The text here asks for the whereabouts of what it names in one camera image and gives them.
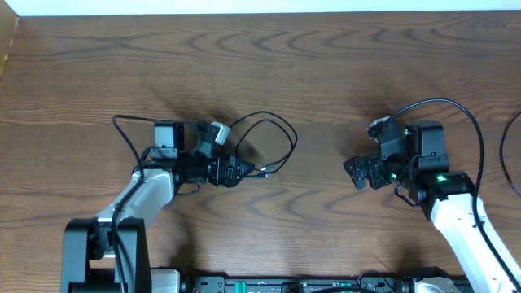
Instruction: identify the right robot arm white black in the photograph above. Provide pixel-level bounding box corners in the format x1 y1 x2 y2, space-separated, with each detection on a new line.
344 117 520 292

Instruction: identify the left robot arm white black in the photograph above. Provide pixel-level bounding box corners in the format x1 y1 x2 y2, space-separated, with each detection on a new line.
61 120 254 292

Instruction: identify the black USB cable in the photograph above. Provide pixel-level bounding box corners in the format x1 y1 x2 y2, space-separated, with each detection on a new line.
499 112 521 199
227 110 298 179

